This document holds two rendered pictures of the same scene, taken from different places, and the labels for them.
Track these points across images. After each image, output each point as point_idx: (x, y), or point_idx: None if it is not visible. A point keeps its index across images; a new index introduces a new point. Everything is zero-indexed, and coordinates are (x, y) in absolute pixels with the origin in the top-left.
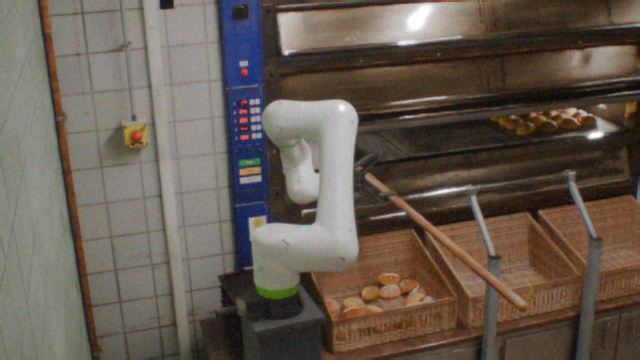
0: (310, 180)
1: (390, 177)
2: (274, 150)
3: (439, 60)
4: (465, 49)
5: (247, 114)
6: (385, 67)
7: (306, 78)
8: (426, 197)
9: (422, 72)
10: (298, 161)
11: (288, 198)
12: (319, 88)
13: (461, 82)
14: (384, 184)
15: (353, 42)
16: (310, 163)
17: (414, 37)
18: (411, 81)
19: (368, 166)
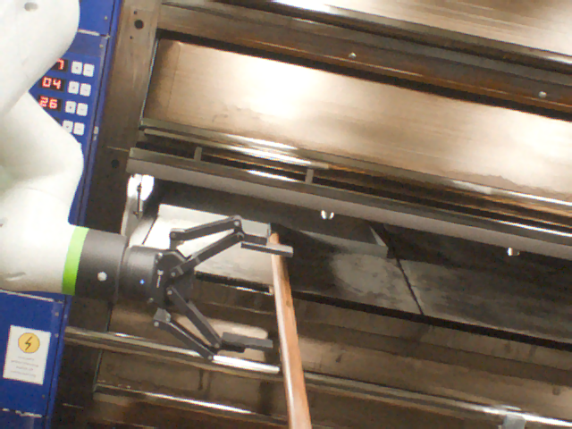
0: (33, 230)
1: (359, 343)
2: (108, 196)
3: (542, 112)
4: None
5: (60, 92)
6: (409, 89)
7: (220, 59)
8: (386, 399)
9: (493, 126)
10: (19, 172)
11: (119, 314)
12: (242, 88)
13: None
14: (344, 356)
15: (341, 4)
16: (59, 192)
17: (490, 34)
18: (461, 138)
19: (208, 248)
